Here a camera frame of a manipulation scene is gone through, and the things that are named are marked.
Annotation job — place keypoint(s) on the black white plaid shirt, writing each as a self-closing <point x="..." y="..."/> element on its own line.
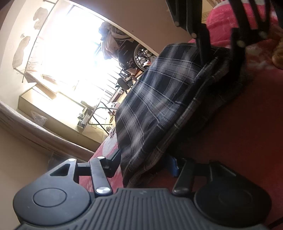
<point x="174" y="92"/>

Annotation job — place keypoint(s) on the beige curtain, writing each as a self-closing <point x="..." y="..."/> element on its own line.
<point x="38" y="137"/>

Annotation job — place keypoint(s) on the wheelchair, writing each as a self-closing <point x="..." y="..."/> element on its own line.
<point x="132" y="55"/>

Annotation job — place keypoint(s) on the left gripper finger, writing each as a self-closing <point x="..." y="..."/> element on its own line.
<point x="183" y="170"/>
<point x="101" y="169"/>

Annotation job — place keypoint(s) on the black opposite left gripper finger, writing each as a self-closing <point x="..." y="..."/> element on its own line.
<point x="187" y="14"/>
<point x="244" y="35"/>

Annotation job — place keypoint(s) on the black office chair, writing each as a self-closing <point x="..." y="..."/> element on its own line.
<point x="124" y="84"/>

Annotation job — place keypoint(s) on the folding table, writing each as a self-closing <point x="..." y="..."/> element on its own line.
<point x="100" y="116"/>

